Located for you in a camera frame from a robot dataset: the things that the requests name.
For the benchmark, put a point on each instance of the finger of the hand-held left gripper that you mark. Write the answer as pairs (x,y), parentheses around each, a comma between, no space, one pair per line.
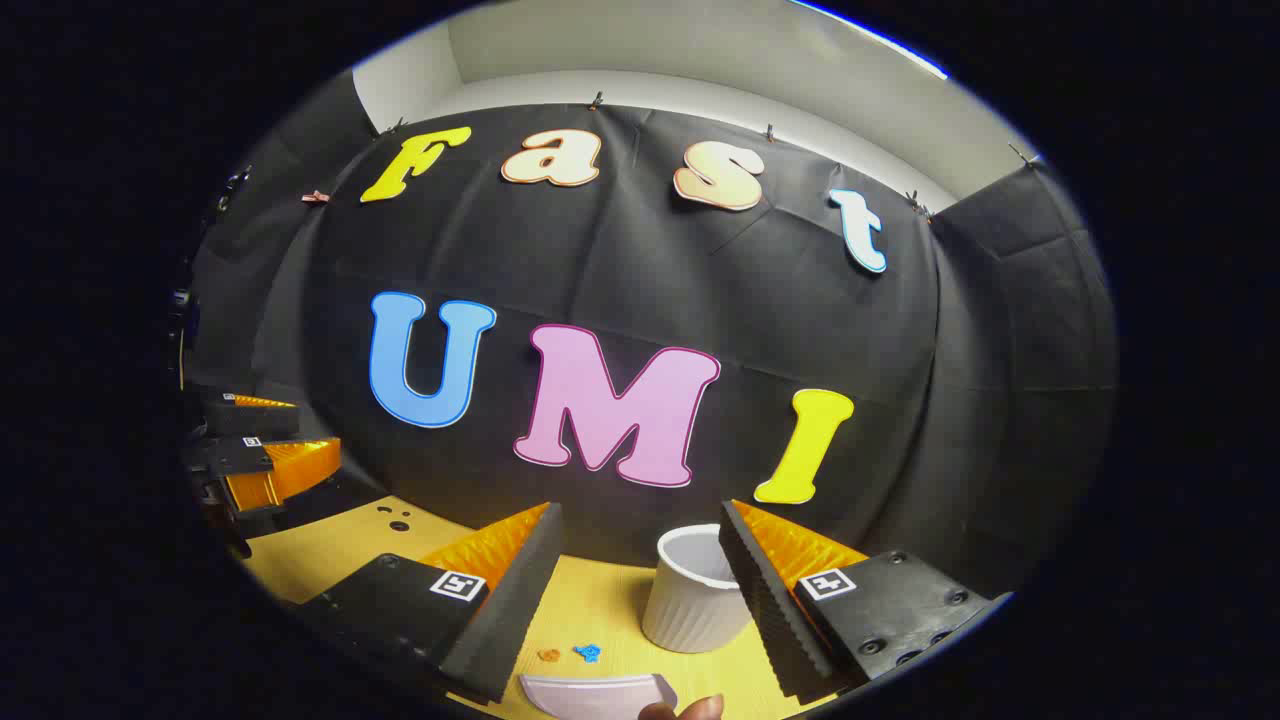
(290,465)
(250,418)

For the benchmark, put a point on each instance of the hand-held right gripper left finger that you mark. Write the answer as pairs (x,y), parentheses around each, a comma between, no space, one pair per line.
(520,600)

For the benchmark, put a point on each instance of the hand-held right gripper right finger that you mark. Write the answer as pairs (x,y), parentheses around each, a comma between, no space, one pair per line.
(760,600)

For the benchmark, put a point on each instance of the blue paper scrap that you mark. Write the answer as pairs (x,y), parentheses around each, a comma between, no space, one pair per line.
(588,652)

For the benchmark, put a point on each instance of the wooden desktop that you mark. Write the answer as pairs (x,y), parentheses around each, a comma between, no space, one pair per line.
(600,610)

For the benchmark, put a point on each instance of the lilac dustpan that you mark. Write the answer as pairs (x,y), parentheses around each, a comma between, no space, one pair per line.
(590,695)

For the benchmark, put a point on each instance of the white ribbed garbage bin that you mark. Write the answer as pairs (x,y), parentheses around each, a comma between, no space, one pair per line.
(680,600)

